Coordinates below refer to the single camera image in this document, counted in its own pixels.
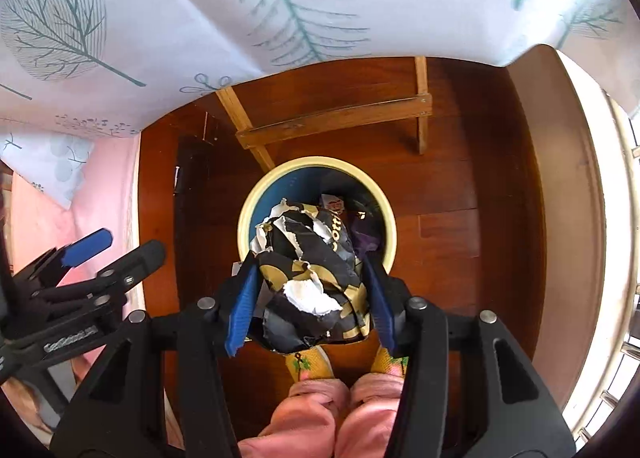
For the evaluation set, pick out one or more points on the person's right leg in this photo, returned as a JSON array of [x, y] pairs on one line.
[[370, 413]]

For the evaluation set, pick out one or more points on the yellow slipper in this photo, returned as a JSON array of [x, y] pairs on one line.
[[307, 365], [387, 363]]

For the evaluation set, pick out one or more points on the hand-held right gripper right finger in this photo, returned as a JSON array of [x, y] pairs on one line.
[[379, 310]]

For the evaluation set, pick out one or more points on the wooden folding table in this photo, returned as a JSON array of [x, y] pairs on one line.
[[330, 120]]

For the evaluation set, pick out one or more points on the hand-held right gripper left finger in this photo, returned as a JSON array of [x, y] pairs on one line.
[[242, 310]]

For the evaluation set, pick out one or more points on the purple plastic bag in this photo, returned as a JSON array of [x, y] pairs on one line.
[[367, 238]]

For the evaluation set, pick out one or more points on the black gold wrapper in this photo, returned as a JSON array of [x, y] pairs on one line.
[[305, 283]]

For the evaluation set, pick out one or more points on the tree print tablecloth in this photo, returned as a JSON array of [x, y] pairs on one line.
[[200, 13]]

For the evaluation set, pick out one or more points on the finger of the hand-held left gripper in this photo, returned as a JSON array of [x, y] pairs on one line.
[[135, 263], [87, 247]]

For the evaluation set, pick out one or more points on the blue trash can cream rim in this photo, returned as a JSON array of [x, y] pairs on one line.
[[290, 188]]

